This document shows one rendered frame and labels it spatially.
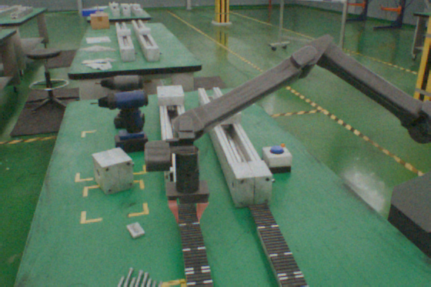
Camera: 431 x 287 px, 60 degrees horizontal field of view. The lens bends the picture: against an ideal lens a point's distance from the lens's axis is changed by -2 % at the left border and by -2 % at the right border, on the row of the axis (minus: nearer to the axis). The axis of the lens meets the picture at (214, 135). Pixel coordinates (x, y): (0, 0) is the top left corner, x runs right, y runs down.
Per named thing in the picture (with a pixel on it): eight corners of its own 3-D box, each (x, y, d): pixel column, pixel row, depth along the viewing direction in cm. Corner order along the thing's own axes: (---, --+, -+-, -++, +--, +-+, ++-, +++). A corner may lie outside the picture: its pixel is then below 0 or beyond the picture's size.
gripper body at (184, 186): (166, 188, 96) (165, 162, 93) (206, 185, 98) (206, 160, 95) (167, 202, 90) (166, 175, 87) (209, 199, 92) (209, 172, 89)
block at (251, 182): (278, 203, 107) (281, 174, 103) (235, 208, 105) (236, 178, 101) (269, 187, 115) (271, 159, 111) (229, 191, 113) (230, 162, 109)
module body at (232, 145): (262, 188, 115) (263, 163, 111) (229, 191, 113) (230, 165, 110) (218, 104, 187) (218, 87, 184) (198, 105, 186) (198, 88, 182)
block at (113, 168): (141, 184, 117) (139, 157, 113) (106, 195, 111) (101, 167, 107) (129, 171, 124) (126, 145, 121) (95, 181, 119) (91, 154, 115)
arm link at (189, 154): (199, 150, 87) (197, 140, 92) (169, 151, 86) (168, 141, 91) (199, 176, 89) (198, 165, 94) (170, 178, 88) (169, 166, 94)
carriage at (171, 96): (185, 111, 161) (184, 95, 159) (158, 111, 160) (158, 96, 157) (182, 99, 176) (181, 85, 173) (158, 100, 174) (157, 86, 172)
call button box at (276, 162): (291, 171, 124) (292, 155, 121) (262, 175, 122) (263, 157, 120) (283, 161, 131) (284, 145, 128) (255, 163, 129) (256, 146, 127)
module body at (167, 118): (199, 193, 112) (198, 168, 109) (165, 196, 111) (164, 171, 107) (180, 106, 184) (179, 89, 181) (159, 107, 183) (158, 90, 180)
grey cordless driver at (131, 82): (145, 128, 158) (141, 78, 149) (98, 129, 158) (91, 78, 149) (148, 121, 165) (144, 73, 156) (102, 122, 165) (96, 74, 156)
